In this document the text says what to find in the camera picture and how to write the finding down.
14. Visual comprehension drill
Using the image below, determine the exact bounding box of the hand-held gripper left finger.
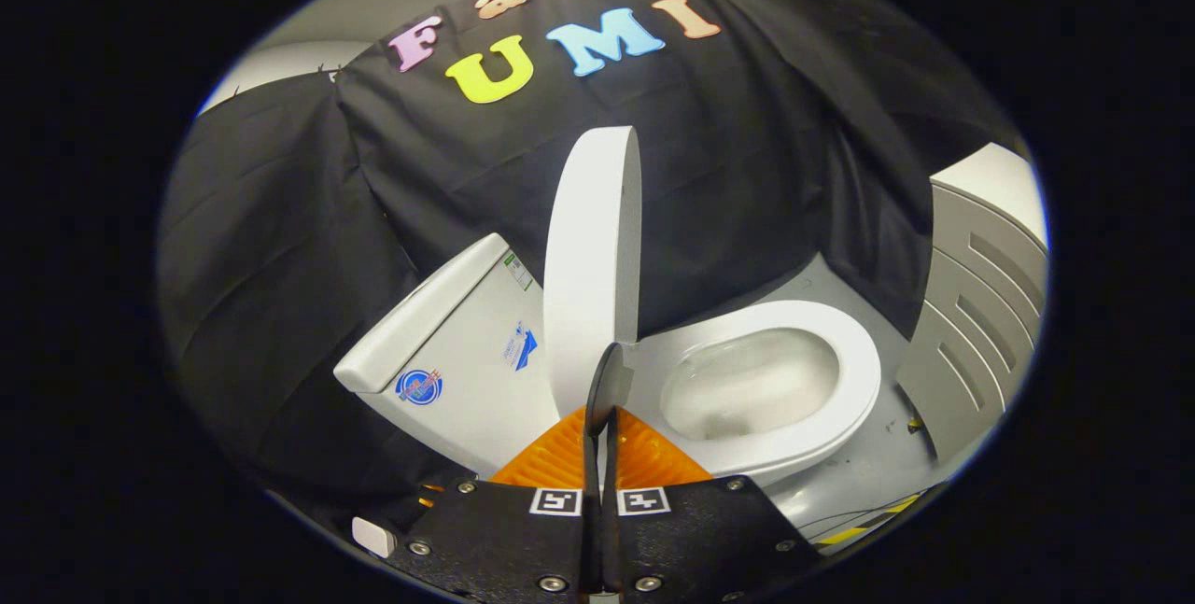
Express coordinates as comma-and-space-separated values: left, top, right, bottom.
387, 406, 600, 601

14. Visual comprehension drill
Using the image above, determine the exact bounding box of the small white device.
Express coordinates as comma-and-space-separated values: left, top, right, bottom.
352, 516, 399, 558

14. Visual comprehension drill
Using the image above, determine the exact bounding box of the white toilet bowl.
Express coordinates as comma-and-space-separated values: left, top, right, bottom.
658, 329, 874, 490

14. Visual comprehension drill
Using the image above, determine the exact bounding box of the black round lid handle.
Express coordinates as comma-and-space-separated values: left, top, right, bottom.
585, 343, 636, 442

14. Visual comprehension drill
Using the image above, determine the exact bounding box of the white toilet lid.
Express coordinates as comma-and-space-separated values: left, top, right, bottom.
543, 126, 643, 420

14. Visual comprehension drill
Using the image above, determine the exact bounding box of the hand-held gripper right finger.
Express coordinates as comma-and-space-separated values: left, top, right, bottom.
602, 406, 822, 601

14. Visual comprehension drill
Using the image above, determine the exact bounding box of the white cabinet with recessed handles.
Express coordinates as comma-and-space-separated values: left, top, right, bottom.
896, 142, 1048, 472

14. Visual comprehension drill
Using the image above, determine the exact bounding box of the white toilet tank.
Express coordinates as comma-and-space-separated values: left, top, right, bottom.
333, 232, 563, 480

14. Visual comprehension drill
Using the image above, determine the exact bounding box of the black backdrop cloth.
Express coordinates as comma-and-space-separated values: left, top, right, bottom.
157, 0, 1023, 530

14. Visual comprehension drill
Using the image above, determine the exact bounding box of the yellow black hazard tape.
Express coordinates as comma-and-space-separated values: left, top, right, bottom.
817, 492, 927, 547

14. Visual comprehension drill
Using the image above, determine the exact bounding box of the white toilet seat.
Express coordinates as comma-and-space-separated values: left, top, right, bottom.
624, 301, 882, 476

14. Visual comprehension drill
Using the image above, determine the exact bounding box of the thin black floor cable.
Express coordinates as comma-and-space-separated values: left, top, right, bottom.
794, 497, 911, 541

